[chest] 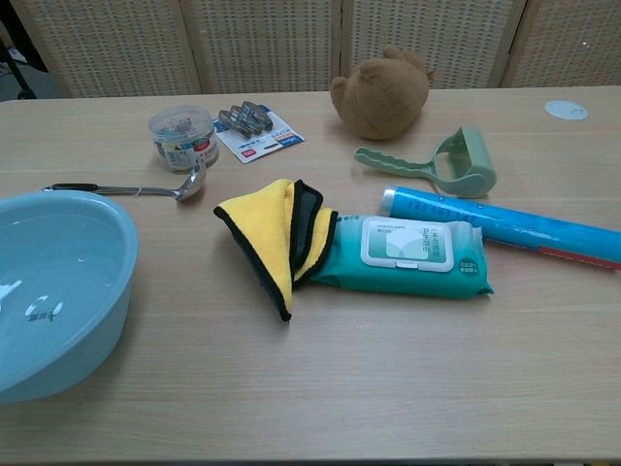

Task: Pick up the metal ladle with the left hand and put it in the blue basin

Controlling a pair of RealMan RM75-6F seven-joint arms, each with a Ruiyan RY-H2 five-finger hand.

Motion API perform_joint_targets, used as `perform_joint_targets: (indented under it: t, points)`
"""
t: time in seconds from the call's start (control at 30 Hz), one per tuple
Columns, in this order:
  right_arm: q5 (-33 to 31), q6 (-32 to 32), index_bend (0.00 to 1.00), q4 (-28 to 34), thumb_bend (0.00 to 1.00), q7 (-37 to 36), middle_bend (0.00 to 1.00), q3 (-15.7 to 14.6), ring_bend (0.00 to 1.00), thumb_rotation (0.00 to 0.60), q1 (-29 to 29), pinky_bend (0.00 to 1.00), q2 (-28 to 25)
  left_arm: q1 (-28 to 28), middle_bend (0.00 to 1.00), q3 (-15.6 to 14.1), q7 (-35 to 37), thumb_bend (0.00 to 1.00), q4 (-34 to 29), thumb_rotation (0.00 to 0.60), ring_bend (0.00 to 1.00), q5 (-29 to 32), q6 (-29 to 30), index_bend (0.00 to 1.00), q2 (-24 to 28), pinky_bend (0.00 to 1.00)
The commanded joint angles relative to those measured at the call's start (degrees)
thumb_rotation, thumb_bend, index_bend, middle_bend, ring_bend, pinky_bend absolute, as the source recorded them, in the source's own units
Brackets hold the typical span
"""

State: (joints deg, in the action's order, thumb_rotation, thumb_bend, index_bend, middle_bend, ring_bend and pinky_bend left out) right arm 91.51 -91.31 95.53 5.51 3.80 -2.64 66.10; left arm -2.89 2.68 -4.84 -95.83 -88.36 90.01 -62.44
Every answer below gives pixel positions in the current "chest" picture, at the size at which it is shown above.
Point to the green wet wipes pack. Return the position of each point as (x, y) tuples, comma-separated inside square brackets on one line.
[(349, 262)]

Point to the yellow microfiber cloth black trim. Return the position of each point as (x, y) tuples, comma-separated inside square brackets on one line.
[(262, 228)]

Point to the carded pack of metal clips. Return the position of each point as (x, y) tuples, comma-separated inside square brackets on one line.
[(262, 136)]

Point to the brown plush toy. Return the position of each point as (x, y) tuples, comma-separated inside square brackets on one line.
[(383, 102)]

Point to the clear jar of binder clips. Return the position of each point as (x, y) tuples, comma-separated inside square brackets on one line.
[(182, 141)]

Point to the blue cylindrical roll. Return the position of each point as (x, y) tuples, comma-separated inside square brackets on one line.
[(485, 221)]

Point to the green lint roller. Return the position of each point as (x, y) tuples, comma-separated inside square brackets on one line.
[(473, 165)]

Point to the woven rattan folding screen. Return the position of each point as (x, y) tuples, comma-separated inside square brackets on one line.
[(267, 43)]

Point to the light blue plastic basin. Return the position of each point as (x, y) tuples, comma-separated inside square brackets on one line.
[(58, 291)]

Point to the white round grommet cap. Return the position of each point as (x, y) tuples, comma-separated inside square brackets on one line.
[(565, 109)]

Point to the black tripod stand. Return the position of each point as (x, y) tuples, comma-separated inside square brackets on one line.
[(15, 73)]

